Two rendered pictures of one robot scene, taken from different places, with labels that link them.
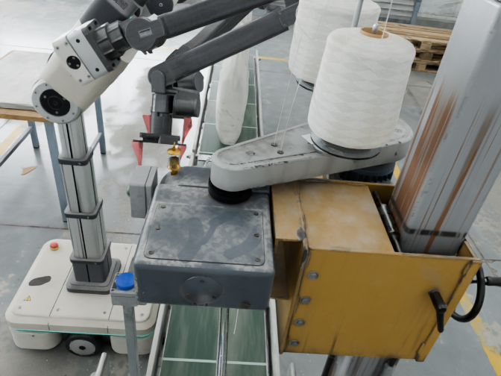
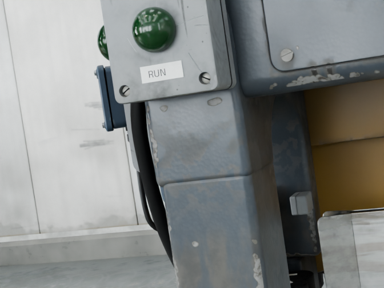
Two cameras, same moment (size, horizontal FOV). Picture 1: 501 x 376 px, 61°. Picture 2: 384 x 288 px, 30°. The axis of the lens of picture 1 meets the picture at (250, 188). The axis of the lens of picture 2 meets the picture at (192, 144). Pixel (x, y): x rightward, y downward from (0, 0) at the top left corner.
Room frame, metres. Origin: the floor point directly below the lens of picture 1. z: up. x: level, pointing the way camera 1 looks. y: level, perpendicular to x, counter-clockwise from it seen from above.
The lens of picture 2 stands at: (0.51, 0.68, 1.23)
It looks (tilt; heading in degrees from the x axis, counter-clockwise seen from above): 3 degrees down; 295
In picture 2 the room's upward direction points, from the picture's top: 8 degrees counter-clockwise
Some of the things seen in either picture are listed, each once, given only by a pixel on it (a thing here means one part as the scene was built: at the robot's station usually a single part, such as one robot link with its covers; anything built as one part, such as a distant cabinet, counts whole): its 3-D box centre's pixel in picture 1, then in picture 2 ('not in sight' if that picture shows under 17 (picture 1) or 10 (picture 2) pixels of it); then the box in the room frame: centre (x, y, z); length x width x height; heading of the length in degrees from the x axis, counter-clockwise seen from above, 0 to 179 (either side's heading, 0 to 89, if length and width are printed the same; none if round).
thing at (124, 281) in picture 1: (126, 282); not in sight; (0.85, 0.33, 0.84); 0.06 x 0.06 x 0.02
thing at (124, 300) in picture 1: (127, 289); not in sight; (0.85, 0.33, 0.81); 0.08 x 0.08 x 0.06; 5
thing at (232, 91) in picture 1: (233, 83); not in sight; (2.77, 0.21, 0.74); 0.47 x 0.22 x 0.72; 3
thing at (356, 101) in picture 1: (360, 85); not in sight; (0.65, -0.15, 1.61); 0.15 x 0.14 x 0.17; 5
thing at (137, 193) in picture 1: (144, 192); (168, 31); (0.72, 0.23, 1.29); 0.08 x 0.05 x 0.09; 5
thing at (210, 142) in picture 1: (232, 96); not in sight; (3.49, 0.26, 0.34); 2.21 x 0.39 x 0.09; 5
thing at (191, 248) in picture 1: (206, 257); (368, 102); (0.62, 0.07, 1.21); 0.30 x 0.25 x 0.30; 5
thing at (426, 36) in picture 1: (417, 37); not in sight; (6.33, -2.09, 0.36); 1.20 x 0.82 x 0.14; 91
